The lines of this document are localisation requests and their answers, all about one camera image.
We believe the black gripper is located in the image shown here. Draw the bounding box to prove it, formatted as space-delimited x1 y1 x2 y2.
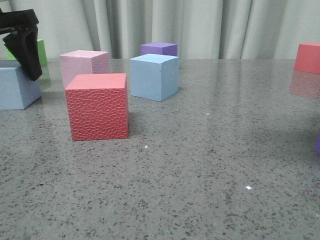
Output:
0 9 43 81

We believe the light blue foam cube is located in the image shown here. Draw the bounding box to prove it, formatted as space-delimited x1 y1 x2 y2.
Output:
129 53 180 102
0 60 41 110

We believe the green foam cube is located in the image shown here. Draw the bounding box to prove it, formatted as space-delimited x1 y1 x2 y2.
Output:
5 39 48 66

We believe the pink foam cube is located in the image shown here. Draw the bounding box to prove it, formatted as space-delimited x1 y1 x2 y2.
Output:
59 50 110 88

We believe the front red foam cube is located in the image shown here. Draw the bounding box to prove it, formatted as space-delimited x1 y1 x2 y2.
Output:
65 73 129 141

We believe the red foam cube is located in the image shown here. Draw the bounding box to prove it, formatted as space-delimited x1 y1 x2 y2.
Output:
65 73 129 141
293 42 320 74

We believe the purple foam cube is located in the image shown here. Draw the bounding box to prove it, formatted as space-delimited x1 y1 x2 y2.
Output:
140 42 178 57
315 133 320 153

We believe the grey curtain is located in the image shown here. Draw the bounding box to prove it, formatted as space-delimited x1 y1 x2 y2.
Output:
0 0 320 59

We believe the far red foam cube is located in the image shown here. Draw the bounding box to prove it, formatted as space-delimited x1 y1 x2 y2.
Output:
293 42 320 74

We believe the near purple foam cube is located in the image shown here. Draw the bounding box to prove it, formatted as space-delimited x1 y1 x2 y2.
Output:
315 133 320 153

